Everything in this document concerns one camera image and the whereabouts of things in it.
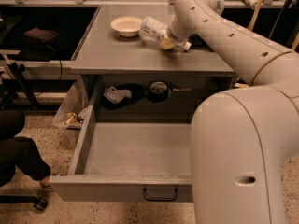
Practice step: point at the grey open drawer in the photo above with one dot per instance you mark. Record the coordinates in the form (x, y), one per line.
(114, 161)

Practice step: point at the dark box under bench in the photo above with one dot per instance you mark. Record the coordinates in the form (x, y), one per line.
(40, 35)

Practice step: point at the black tape roll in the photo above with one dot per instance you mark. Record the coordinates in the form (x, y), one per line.
(158, 91)

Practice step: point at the grey counter cabinet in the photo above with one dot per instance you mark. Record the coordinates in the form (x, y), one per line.
(193, 75)

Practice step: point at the clear plastic bin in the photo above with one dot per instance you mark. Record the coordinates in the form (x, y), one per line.
(66, 119)

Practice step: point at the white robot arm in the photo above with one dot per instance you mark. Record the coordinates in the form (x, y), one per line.
(240, 137)

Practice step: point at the white paper bowl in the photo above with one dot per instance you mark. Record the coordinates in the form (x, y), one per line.
(127, 26)

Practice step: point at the black bag with white label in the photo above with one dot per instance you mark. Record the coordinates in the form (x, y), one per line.
(116, 97)

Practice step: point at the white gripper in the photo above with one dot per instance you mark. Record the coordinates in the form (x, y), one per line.
(175, 34)

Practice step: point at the wooden stick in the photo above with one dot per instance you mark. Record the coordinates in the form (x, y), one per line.
(255, 15)

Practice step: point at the black drawer handle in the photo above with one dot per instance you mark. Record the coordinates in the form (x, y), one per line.
(160, 195)

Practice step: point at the blue plastic water bottle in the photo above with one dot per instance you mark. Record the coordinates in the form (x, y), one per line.
(153, 31)

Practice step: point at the black office chair base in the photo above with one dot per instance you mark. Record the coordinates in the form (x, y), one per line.
(38, 203)

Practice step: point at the person in black clothes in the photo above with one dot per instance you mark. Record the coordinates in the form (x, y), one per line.
(19, 151)

